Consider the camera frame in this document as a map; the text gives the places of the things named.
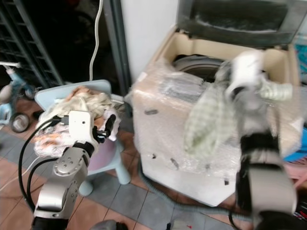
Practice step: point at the green checked white garment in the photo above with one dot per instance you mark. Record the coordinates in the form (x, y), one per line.
(208, 122)

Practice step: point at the dark grey washer lid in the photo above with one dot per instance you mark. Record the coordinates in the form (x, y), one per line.
(240, 21)

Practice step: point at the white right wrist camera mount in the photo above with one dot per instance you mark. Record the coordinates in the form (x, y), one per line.
(245, 71)

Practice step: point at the patterned clothes pile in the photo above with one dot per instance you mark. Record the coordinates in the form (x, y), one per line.
(64, 105)

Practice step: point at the white bubble-wrapped washing machine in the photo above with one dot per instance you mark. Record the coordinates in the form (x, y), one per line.
(165, 120)

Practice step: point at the light blue plastic chair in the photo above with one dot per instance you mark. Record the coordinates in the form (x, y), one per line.
(50, 95)

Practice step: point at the black metal grid gate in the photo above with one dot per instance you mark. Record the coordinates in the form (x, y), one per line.
(24, 43)

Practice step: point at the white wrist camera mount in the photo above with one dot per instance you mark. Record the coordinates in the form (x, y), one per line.
(245, 71)
(80, 127)

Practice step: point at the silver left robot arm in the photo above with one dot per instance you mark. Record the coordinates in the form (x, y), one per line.
(62, 184)

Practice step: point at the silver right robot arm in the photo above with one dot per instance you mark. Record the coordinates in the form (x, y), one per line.
(266, 163)

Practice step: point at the blue plastic basin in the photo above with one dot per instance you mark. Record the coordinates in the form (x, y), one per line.
(298, 143)

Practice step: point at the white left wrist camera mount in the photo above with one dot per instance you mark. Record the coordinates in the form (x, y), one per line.
(80, 127)

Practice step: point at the light blue child tricycle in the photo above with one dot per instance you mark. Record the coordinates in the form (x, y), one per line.
(12, 112)

